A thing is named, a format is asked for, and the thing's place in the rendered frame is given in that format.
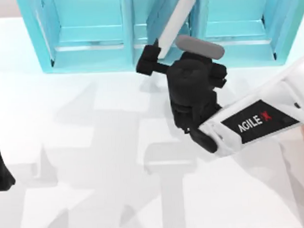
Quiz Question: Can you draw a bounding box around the white book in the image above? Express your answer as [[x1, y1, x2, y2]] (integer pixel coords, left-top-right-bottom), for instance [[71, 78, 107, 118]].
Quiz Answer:
[[155, 0, 200, 60]]

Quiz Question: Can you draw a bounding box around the light blue rack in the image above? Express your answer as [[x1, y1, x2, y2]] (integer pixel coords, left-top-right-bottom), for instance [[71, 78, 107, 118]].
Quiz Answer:
[[15, 0, 304, 76]]

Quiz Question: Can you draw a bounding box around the pale grey rounded box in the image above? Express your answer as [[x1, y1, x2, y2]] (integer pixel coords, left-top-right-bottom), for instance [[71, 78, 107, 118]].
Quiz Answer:
[[175, 33, 226, 62]]

